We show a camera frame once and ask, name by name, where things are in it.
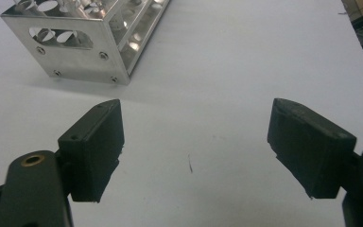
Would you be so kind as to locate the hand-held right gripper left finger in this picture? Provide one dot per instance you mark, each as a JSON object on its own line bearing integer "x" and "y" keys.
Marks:
{"x": 91, "y": 151}

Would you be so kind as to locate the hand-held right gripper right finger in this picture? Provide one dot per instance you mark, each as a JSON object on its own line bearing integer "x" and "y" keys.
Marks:
{"x": 312, "y": 148}

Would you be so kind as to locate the metal test tube rack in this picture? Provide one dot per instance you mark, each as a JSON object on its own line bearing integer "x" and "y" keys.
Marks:
{"x": 75, "y": 63}

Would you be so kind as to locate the white table cover sheet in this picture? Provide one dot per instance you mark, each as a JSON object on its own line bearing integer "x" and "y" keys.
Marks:
{"x": 201, "y": 110}

